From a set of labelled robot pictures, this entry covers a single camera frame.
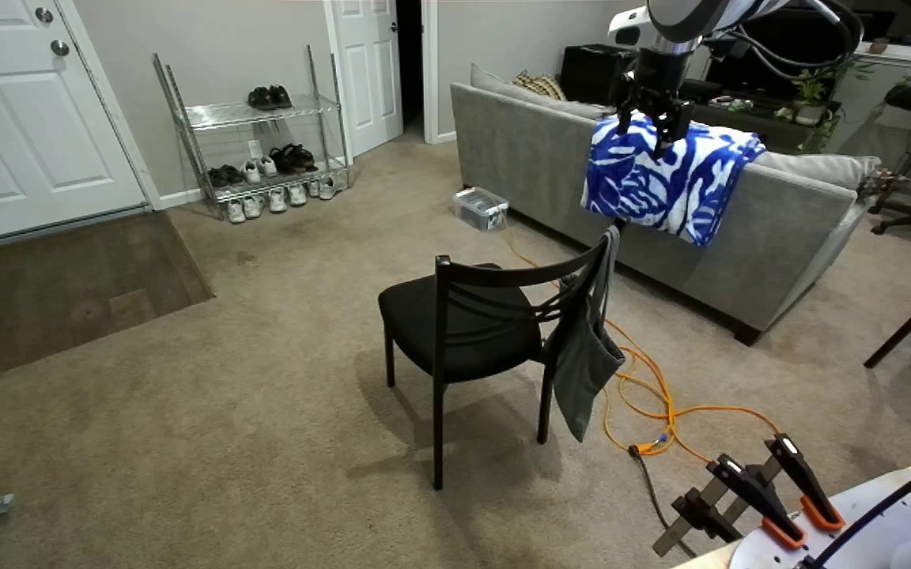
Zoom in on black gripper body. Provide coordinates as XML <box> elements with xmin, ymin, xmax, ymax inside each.
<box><xmin>615</xmin><ymin>47</ymin><xmax>690</xmax><ymax>150</ymax></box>

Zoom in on grey tote bag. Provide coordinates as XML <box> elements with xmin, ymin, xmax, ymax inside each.
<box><xmin>554</xmin><ymin>229</ymin><xmax>627</xmax><ymax>439</ymax></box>

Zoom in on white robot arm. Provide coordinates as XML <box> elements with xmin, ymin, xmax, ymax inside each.
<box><xmin>608</xmin><ymin>0</ymin><xmax>864</xmax><ymax>150</ymax></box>

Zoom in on black wooden chair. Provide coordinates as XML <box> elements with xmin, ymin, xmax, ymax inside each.
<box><xmin>377</xmin><ymin>238</ymin><xmax>604</xmax><ymax>487</ymax></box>

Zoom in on blue white blanket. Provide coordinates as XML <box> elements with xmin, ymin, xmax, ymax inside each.
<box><xmin>581</xmin><ymin>113</ymin><xmax>766</xmax><ymax>247</ymax></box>

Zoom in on grey sofa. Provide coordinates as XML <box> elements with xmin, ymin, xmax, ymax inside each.
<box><xmin>452</xmin><ymin>81</ymin><xmax>879</xmax><ymax>343</ymax></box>

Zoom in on clear plastic box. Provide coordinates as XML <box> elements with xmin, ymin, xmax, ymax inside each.
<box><xmin>452</xmin><ymin>188</ymin><xmax>511</xmax><ymax>232</ymax></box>

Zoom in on white interior door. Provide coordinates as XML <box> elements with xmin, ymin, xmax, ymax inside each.
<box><xmin>331</xmin><ymin>0</ymin><xmax>403</xmax><ymax>155</ymax></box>

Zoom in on black shoes middle shelf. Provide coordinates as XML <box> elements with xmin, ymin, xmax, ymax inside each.
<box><xmin>271</xmin><ymin>143</ymin><xmax>312</xmax><ymax>173</ymax></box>

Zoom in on black shoes shelf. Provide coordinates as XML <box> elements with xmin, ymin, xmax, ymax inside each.
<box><xmin>271</xmin><ymin>143</ymin><xmax>312</xmax><ymax>173</ymax></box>
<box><xmin>248</xmin><ymin>84</ymin><xmax>290</xmax><ymax>111</ymax></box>

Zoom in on black shoes top shelf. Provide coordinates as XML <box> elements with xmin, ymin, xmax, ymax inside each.
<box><xmin>248</xmin><ymin>84</ymin><xmax>290</xmax><ymax>111</ymax></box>

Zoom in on black orange bar clamp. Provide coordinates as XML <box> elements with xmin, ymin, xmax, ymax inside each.
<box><xmin>766</xmin><ymin>432</ymin><xmax>846</xmax><ymax>535</ymax></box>

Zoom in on white sneakers on floor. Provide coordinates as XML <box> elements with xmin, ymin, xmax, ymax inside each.
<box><xmin>214</xmin><ymin>159</ymin><xmax>340</xmax><ymax>224</ymax></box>

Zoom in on white entry door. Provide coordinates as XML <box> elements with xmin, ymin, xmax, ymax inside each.
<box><xmin>0</xmin><ymin>0</ymin><xmax>146</xmax><ymax>238</ymax></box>

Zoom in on brown door mat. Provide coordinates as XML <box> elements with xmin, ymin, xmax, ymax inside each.
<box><xmin>0</xmin><ymin>213</ymin><xmax>211</xmax><ymax>374</ymax></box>

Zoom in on orange extension cord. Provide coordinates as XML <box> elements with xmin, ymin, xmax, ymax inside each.
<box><xmin>501</xmin><ymin>232</ymin><xmax>785</xmax><ymax>461</ymax></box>

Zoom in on metal wire shoe rack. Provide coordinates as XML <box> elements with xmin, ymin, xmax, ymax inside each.
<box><xmin>153</xmin><ymin>58</ymin><xmax>351</xmax><ymax>220</ymax></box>

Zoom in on round grey robot base plate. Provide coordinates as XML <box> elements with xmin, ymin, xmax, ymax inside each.
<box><xmin>729</xmin><ymin>465</ymin><xmax>911</xmax><ymax>569</ymax></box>

